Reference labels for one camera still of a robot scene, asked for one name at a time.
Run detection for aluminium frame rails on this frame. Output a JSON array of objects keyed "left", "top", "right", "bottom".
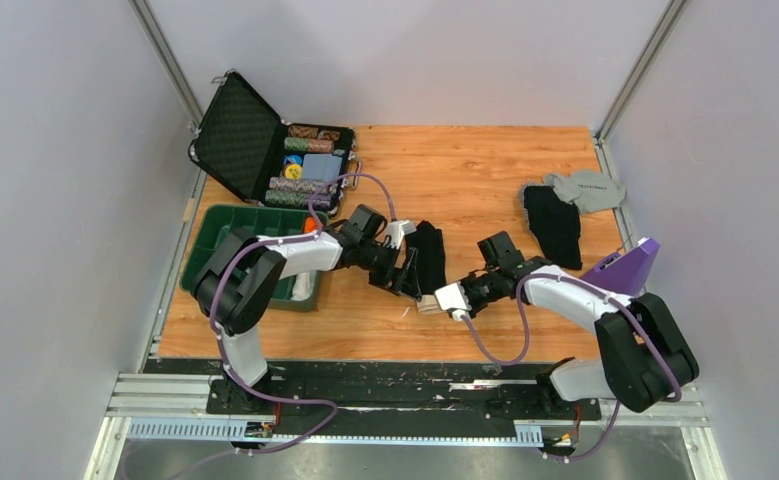
[{"left": 86, "top": 359, "right": 725, "bottom": 479}]

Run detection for black underwear white waistband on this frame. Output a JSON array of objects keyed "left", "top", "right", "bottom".
[{"left": 406, "top": 220, "right": 447, "bottom": 314}]

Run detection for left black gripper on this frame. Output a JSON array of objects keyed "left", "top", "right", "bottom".
[{"left": 356, "top": 240, "right": 422, "bottom": 302}]

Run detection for purple cable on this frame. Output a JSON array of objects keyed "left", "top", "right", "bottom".
[
  {"left": 118, "top": 172, "right": 401, "bottom": 458},
  {"left": 457, "top": 272, "right": 684, "bottom": 462}
]

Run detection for grey garment on table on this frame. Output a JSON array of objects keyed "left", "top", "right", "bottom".
[{"left": 543, "top": 170, "right": 626, "bottom": 214}]

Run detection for upper poker chip row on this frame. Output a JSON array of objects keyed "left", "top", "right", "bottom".
[{"left": 283, "top": 136, "right": 335, "bottom": 153}]

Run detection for yellow poker chip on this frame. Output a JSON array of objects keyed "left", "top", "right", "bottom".
[{"left": 284, "top": 163, "right": 303, "bottom": 180}]

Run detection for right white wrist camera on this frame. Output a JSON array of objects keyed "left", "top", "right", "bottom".
[{"left": 434, "top": 282, "right": 472, "bottom": 322}]

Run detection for lower poker chip row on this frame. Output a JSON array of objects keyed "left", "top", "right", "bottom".
[{"left": 263, "top": 177, "right": 337, "bottom": 210}]

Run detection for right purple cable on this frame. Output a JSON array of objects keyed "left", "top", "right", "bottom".
[{"left": 457, "top": 272, "right": 684, "bottom": 462}]

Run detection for orange object in tray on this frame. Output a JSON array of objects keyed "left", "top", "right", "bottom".
[{"left": 302, "top": 216, "right": 320, "bottom": 234}]

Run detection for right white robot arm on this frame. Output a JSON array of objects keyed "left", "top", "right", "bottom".
[{"left": 442, "top": 232, "right": 700, "bottom": 418}]

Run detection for black poker chip case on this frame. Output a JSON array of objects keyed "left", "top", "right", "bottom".
[{"left": 188, "top": 70, "right": 355, "bottom": 216}]

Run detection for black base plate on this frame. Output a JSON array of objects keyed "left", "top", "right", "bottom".
[{"left": 203, "top": 360, "right": 671, "bottom": 439}]

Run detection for black garment on table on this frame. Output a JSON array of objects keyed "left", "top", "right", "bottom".
[{"left": 520, "top": 184, "right": 583, "bottom": 270}]

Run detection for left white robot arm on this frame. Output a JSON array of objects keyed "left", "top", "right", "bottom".
[{"left": 185, "top": 205, "right": 422, "bottom": 413}]

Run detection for green compartment tray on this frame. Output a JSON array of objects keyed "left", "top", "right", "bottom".
[{"left": 179, "top": 203, "right": 331, "bottom": 314}]

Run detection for white object in tray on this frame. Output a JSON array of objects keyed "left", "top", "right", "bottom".
[{"left": 291, "top": 271, "right": 316, "bottom": 301}]

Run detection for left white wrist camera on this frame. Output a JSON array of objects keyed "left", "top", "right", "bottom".
[{"left": 383, "top": 219, "right": 416, "bottom": 250}]

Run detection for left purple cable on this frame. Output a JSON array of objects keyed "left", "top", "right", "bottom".
[{"left": 118, "top": 172, "right": 401, "bottom": 458}]

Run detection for purple plastic object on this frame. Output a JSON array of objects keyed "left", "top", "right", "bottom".
[{"left": 581, "top": 237, "right": 660, "bottom": 296}]

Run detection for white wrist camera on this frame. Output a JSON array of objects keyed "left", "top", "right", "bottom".
[
  {"left": 434, "top": 282, "right": 472, "bottom": 322},
  {"left": 383, "top": 219, "right": 416, "bottom": 250}
]

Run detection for blue card box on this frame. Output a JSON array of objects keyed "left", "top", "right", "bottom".
[{"left": 300, "top": 153, "right": 343, "bottom": 182}]

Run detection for poker chip row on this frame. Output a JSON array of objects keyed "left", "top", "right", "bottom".
[
  {"left": 283, "top": 136, "right": 335, "bottom": 153},
  {"left": 263, "top": 177, "right": 337, "bottom": 210}
]

